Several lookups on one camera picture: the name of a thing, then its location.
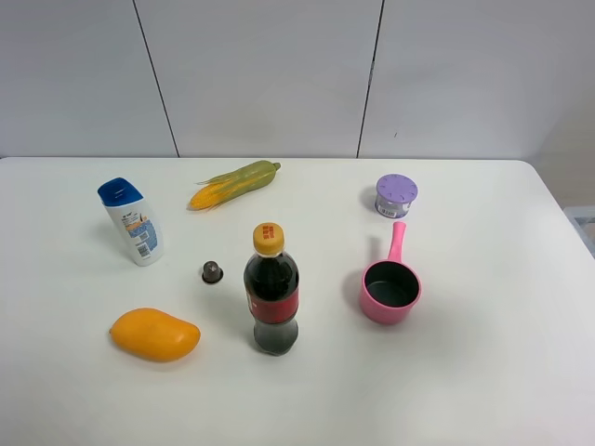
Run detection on yellow mango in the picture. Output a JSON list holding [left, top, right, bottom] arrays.
[[109, 308, 201, 362]]

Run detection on cola bottle yellow cap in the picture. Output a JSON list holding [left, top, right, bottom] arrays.
[[244, 222, 299, 356]]

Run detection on yellow green corn cob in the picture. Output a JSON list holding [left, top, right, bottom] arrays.
[[187, 160, 281, 211]]

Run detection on brown coffee capsule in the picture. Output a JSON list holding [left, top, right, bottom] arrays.
[[202, 260, 223, 284]]

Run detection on purple lid round container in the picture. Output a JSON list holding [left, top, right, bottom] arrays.
[[375, 174, 418, 219]]

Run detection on pink saucepan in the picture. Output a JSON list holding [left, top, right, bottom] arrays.
[[359, 221, 422, 325]]

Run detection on white blue shampoo bottle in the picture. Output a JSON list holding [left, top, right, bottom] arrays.
[[98, 177, 164, 267]]

